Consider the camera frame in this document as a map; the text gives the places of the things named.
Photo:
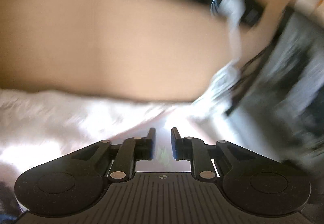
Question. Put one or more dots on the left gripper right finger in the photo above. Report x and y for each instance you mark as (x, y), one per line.
(197, 153)

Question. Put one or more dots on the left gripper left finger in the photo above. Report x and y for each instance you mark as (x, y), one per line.
(125, 155)

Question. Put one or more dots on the white textured table cloth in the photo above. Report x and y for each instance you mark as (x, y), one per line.
(39, 127)

